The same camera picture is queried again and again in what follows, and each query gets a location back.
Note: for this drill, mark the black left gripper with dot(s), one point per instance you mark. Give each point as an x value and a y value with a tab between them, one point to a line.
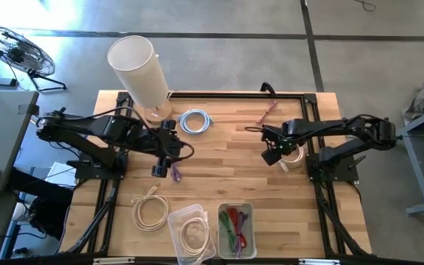
166	147

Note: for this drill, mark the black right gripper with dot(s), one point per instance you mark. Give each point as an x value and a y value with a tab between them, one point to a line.
287	136

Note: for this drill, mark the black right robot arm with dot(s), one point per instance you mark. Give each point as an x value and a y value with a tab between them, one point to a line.
326	127

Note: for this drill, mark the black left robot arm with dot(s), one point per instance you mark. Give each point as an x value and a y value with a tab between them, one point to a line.
87	127

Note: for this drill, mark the black clamp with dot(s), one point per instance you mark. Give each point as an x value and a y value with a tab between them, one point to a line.
269	88

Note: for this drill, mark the clear plastic container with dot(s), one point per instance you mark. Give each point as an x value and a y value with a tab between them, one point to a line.
175	224

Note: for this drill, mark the white cylinder table lamp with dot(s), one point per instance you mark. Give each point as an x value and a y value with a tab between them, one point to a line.
138	70

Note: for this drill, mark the white plastic bin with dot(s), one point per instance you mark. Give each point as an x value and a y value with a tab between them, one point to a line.
250	235

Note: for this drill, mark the white paper sheet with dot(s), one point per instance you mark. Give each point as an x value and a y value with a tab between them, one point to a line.
59	173

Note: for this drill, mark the black bag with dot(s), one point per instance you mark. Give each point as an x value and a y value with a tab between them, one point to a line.
46	213

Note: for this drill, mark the white cup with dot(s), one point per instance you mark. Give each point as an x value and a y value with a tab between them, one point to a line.
20	211

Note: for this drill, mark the black floor fan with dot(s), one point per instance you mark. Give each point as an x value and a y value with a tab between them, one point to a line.
17	53

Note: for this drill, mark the black aluminium table frame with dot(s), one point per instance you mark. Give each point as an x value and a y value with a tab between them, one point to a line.
234	95

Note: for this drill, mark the white mounting bracket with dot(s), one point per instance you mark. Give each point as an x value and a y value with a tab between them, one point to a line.
318	261
112	261

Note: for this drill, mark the grey metal frame table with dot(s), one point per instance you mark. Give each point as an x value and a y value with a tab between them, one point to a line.
417	169

